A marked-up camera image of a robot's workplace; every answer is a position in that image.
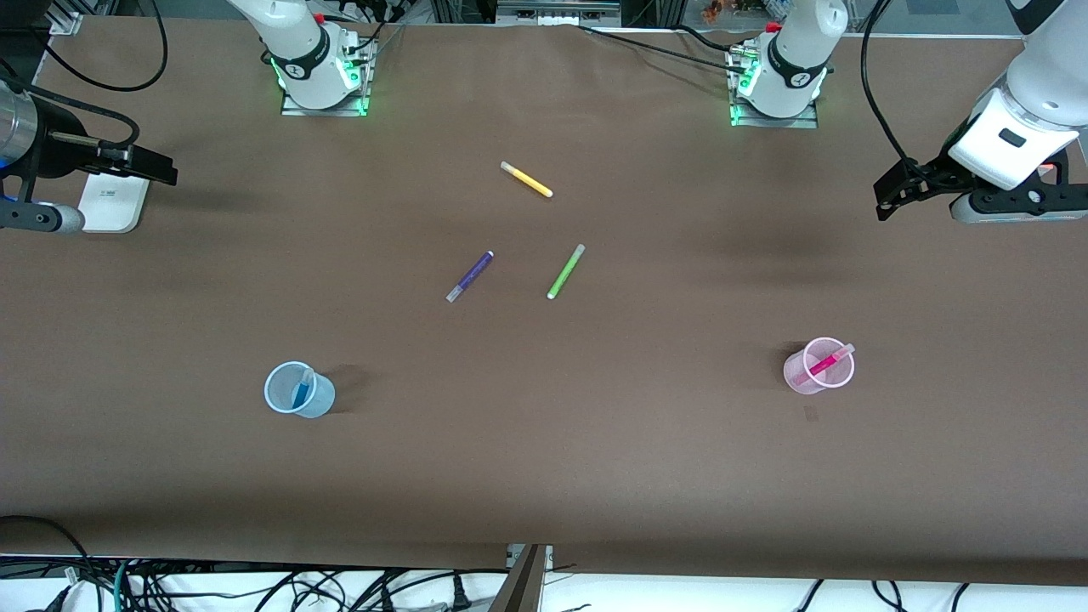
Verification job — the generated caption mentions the dark table support strut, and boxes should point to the dark table support strut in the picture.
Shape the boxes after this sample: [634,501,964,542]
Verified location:
[488,544,554,612]

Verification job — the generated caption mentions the metal corner bracket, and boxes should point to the metal corner bracket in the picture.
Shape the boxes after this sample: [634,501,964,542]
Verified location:
[49,0,87,37]

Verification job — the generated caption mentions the purple marker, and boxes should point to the purple marker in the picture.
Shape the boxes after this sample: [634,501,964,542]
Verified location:
[445,250,496,304]

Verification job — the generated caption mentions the translucent pink cup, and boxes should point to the translucent pink cup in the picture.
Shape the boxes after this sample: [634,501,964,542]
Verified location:
[782,336,856,396]

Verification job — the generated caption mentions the translucent blue cup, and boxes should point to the translucent blue cup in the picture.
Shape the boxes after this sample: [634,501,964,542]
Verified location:
[263,360,337,420]

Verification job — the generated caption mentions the black arched cable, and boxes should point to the black arched cable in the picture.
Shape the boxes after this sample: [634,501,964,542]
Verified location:
[31,0,169,94]

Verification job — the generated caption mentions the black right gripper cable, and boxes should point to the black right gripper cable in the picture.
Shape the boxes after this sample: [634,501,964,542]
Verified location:
[0,59,142,150]

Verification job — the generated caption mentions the black table-crossing cable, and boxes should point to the black table-crossing cable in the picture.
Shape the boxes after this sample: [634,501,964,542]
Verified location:
[577,23,751,78]

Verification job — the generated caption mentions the yellow marker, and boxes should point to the yellow marker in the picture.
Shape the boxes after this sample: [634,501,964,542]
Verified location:
[500,161,555,200]

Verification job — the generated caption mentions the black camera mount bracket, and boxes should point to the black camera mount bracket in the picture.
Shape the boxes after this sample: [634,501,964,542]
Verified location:
[969,161,1088,213]

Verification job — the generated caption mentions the green marker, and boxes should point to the green marker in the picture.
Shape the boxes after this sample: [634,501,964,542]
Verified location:
[546,243,587,301]

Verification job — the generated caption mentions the aluminium frame rail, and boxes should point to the aluminium frame rail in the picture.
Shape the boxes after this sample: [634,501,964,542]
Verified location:
[496,0,624,26]

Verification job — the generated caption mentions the white flat box device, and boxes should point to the white flat box device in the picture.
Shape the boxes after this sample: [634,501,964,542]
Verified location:
[78,170,155,235]

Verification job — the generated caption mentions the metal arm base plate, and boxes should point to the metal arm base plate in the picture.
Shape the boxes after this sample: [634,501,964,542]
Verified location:
[280,34,376,118]
[728,44,820,129]

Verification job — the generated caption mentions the pink marker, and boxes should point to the pink marker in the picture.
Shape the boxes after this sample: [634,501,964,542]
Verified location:
[802,342,858,382]

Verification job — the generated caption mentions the black looped floor cable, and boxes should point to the black looped floor cable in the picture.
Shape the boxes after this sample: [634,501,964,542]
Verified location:
[0,513,96,612]

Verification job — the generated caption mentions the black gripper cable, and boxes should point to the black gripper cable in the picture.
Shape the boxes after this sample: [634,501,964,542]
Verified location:
[0,59,142,150]
[859,0,928,176]

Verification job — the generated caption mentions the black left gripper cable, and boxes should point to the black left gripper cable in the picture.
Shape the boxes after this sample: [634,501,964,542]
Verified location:
[859,0,928,176]

